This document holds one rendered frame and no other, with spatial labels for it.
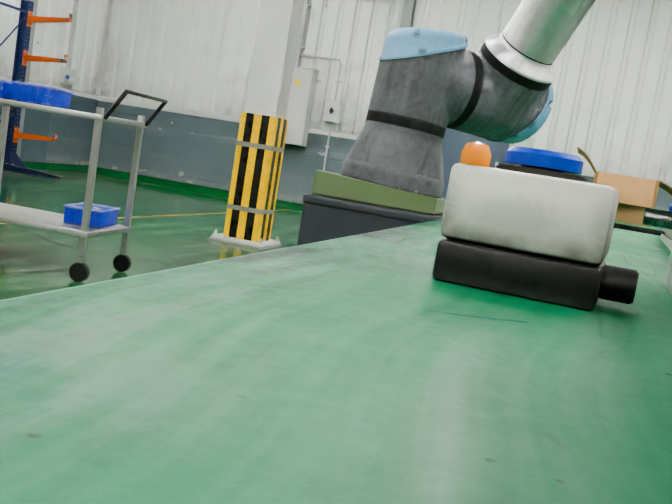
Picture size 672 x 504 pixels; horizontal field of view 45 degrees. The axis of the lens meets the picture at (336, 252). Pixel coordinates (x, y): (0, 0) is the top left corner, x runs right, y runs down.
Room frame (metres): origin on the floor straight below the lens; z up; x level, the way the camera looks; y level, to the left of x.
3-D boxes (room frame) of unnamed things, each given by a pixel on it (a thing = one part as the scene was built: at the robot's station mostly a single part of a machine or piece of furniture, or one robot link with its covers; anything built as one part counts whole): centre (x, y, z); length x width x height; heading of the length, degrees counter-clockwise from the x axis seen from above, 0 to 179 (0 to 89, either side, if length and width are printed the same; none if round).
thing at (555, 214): (0.43, -0.11, 0.81); 0.10 x 0.08 x 0.06; 71
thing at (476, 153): (0.41, -0.06, 0.85); 0.01 x 0.01 x 0.01
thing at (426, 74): (1.20, -0.08, 0.97); 0.13 x 0.12 x 0.14; 116
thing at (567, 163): (0.43, -0.10, 0.84); 0.04 x 0.04 x 0.02
